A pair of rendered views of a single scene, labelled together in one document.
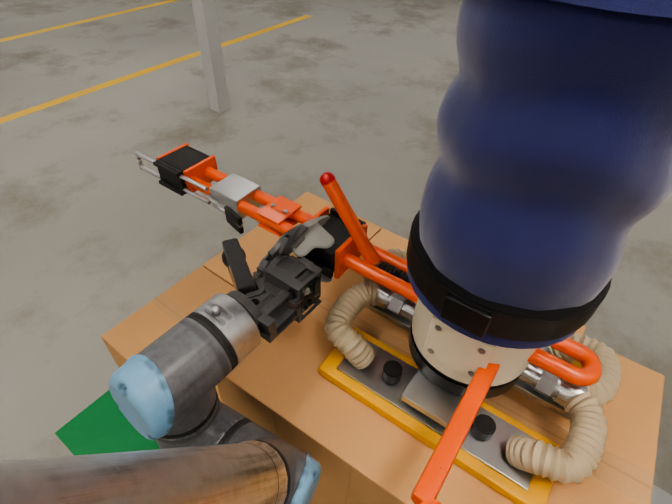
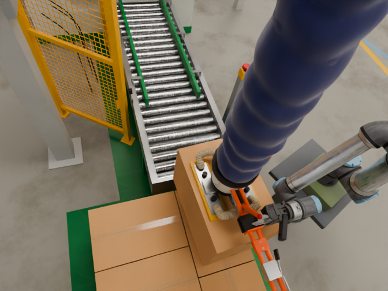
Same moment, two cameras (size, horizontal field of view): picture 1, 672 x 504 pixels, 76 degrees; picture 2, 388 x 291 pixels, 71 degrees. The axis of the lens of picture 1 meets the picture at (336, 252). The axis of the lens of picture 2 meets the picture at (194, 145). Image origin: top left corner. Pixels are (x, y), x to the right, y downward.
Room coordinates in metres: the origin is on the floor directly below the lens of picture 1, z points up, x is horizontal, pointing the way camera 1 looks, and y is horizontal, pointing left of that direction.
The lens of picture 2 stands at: (1.07, -0.10, 2.41)
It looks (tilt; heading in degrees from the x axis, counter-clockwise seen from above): 57 degrees down; 206
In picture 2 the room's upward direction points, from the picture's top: 14 degrees clockwise
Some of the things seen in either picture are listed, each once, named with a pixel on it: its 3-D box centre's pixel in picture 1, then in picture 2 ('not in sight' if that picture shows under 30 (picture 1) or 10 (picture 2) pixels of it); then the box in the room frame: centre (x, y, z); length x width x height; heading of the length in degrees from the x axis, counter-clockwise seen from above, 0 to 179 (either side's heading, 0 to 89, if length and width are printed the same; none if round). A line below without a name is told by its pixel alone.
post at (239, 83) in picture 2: not in sight; (230, 111); (-0.55, -0.62, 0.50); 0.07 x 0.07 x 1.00; 55
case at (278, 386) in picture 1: (419, 427); (221, 199); (0.37, -0.17, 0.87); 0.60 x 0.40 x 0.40; 58
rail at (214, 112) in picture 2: not in sight; (193, 67); (-0.75, -1.21, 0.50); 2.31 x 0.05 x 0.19; 55
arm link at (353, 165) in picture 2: not in sight; (342, 162); (-0.27, 0.28, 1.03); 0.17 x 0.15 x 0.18; 62
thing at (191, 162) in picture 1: (188, 167); not in sight; (0.71, 0.30, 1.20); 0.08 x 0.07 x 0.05; 57
